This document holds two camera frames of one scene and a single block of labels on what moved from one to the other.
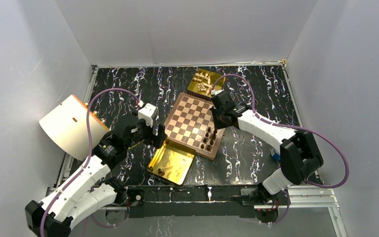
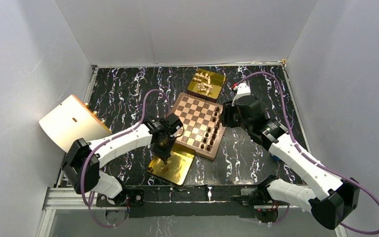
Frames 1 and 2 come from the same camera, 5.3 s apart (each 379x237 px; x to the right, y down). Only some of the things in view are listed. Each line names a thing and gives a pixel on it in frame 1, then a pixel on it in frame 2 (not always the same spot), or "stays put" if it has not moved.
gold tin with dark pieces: [172, 163] stays put
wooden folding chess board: [190, 124] stays put
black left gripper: [157, 139] → [164, 155]
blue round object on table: [276, 157] stays put
